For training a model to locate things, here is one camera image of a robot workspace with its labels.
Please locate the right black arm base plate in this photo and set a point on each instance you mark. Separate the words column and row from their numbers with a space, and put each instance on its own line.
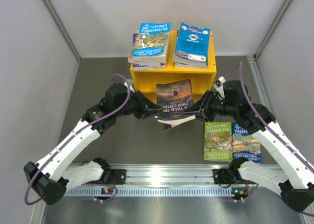
column 223, row 177

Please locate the dark Tale of Two Cities book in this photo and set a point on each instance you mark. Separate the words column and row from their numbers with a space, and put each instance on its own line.
column 174, row 98

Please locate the yellow wooden shelf box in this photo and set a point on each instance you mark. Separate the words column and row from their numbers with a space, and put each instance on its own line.
column 201, row 79

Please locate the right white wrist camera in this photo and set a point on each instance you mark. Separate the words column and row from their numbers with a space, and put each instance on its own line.
column 219, row 83

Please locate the aluminium mounting rail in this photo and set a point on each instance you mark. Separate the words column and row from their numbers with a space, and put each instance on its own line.
column 169, row 175

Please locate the light blue 26-Storey Treehouse book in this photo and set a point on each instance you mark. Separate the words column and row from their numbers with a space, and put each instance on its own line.
column 155, row 28

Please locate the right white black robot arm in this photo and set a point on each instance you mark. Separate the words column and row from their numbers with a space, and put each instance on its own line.
column 294, row 184

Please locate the blue 91-Storey Treehouse book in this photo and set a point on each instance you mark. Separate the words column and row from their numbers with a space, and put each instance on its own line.
column 245, row 145

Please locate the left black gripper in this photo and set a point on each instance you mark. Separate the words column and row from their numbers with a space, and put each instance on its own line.
column 146, row 107

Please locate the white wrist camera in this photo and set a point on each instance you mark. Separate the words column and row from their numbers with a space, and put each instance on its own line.
column 129, row 82
column 219, row 83

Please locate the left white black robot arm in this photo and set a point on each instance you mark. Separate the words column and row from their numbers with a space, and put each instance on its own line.
column 51, row 176

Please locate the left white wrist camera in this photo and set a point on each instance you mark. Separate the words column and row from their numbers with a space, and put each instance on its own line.
column 129, row 82

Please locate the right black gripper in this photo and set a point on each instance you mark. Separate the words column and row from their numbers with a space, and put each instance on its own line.
column 201, row 109

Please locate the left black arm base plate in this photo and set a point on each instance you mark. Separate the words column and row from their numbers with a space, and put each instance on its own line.
column 115, row 177

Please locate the blue back-cover book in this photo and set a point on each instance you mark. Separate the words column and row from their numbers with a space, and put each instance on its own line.
column 192, row 45

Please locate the slotted grey cable duct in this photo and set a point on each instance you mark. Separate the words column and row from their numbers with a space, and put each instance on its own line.
column 97, row 191

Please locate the lime 65-Storey Treehouse book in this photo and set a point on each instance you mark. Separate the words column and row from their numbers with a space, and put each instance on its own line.
column 218, row 141

